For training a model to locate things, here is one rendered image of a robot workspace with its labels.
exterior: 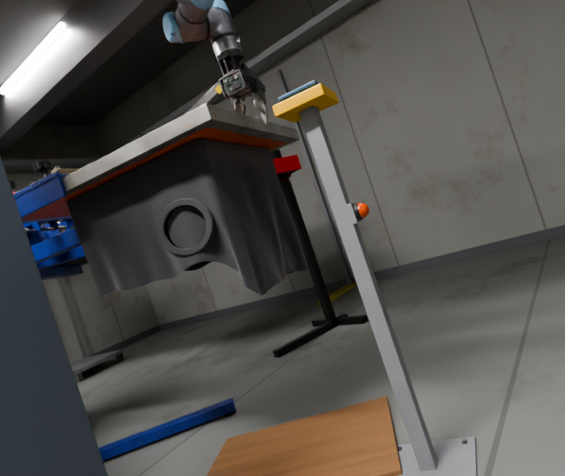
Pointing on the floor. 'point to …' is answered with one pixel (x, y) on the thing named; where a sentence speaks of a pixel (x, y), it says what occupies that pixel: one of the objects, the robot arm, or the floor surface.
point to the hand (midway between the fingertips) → (256, 125)
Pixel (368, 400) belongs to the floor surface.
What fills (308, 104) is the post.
